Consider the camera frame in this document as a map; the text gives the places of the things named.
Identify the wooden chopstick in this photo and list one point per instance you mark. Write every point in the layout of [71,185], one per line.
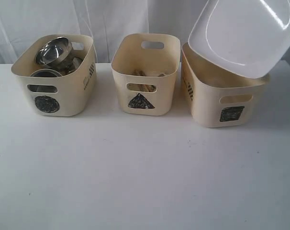
[146,88]
[138,72]

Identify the stainless steel bowl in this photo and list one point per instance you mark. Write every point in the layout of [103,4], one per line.
[56,54]

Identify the stainless steel mug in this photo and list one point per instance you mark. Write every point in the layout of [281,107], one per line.
[46,73]

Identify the white square plate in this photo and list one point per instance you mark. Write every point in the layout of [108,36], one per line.
[245,37]

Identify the cream bin with triangle mark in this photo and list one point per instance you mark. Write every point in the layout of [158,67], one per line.
[153,54]

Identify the cream bin with circle mark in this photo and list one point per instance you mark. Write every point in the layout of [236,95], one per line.
[58,96]

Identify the cream bin with square mark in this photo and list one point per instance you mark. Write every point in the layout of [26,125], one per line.
[215,96]

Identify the white backdrop curtain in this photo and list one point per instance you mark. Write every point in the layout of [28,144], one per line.
[107,21]

